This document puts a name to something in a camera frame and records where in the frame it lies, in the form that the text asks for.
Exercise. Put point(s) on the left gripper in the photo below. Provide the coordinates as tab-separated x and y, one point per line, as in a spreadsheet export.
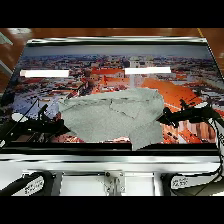
57	127

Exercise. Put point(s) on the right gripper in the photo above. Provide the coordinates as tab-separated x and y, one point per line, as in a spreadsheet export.
168	119

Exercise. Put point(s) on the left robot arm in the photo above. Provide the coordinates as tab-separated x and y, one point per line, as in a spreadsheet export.
20	125

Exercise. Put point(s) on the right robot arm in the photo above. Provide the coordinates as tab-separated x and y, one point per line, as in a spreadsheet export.
203	113

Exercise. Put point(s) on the grey T-shirt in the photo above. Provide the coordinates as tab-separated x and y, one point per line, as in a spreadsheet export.
113	115

